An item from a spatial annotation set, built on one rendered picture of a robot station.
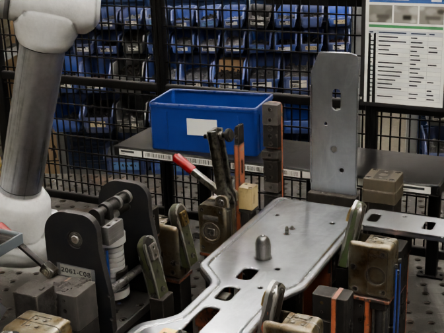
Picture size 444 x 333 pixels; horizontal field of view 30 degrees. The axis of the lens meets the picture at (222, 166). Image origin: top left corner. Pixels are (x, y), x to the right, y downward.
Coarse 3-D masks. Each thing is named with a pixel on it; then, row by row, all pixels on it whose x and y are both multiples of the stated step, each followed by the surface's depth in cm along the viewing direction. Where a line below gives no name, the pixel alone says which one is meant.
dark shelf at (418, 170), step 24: (120, 144) 231; (144, 144) 230; (288, 144) 226; (288, 168) 208; (360, 168) 205; (384, 168) 204; (408, 168) 203; (432, 168) 203; (408, 192) 195; (432, 192) 193
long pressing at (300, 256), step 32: (256, 224) 181; (288, 224) 181; (320, 224) 180; (224, 256) 166; (288, 256) 165; (320, 256) 165; (224, 288) 154; (256, 288) 153; (288, 288) 153; (160, 320) 142; (224, 320) 142; (256, 320) 142
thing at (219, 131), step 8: (216, 128) 176; (208, 136) 175; (216, 136) 174; (224, 136) 174; (232, 136) 175; (216, 144) 175; (224, 144) 177; (216, 152) 175; (224, 152) 178; (216, 160) 176; (224, 160) 178; (216, 168) 176; (224, 168) 179; (216, 176) 177; (224, 176) 177; (216, 184) 178; (224, 184) 177; (232, 184) 180; (224, 192) 177; (232, 192) 180; (232, 200) 180
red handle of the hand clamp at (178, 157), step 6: (174, 156) 182; (180, 156) 181; (174, 162) 182; (180, 162) 181; (186, 162) 181; (186, 168) 181; (192, 168) 180; (192, 174) 181; (198, 174) 180; (204, 180) 180; (210, 180) 181; (210, 186) 180; (216, 192) 180
